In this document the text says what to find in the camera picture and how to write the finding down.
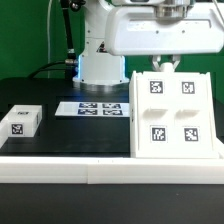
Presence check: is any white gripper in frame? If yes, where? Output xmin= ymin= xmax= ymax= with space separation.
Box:
xmin=105 ymin=5 xmax=224 ymax=72

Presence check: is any white cabinet door panel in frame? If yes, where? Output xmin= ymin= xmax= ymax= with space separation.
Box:
xmin=138 ymin=78 xmax=171 ymax=151
xmin=175 ymin=74 xmax=212 ymax=152

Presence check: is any white cabinet body box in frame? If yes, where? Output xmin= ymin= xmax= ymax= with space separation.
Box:
xmin=129 ymin=67 xmax=221 ymax=159

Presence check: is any small white cabinet top box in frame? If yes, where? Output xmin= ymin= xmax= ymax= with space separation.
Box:
xmin=2 ymin=105 xmax=42 ymax=137

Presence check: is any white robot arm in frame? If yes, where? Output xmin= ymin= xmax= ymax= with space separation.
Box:
xmin=59 ymin=0 xmax=224 ymax=89

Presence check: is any black cable bundle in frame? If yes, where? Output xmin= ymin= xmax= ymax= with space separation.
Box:
xmin=27 ymin=0 xmax=80 ymax=81

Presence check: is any white marker base plate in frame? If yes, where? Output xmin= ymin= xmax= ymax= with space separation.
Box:
xmin=55 ymin=102 xmax=129 ymax=117

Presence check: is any white front fence rail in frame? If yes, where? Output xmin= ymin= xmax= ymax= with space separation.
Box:
xmin=0 ymin=156 xmax=224 ymax=184

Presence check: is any white thin cable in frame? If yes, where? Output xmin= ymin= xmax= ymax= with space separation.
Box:
xmin=46 ymin=0 xmax=54 ymax=79

